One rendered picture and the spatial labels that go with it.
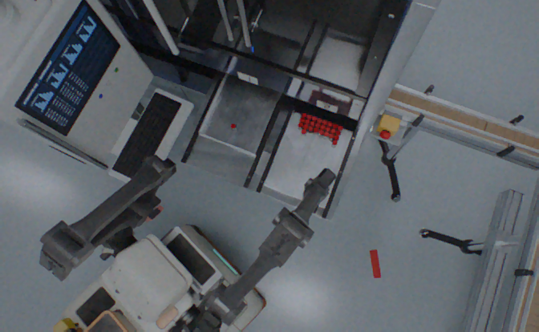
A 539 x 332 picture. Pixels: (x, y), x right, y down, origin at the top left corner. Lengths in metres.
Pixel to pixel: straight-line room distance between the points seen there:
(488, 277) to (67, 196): 2.39
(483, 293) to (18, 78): 2.01
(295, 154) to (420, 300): 1.29
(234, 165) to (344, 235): 1.06
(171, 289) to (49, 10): 0.89
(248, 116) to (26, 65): 0.87
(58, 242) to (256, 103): 1.05
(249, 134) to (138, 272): 0.80
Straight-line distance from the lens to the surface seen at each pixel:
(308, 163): 1.84
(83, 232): 1.22
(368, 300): 2.71
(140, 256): 1.39
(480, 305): 2.28
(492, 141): 1.98
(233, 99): 1.94
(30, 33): 1.49
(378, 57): 1.32
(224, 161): 1.87
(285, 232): 1.16
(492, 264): 2.32
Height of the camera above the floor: 2.67
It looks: 75 degrees down
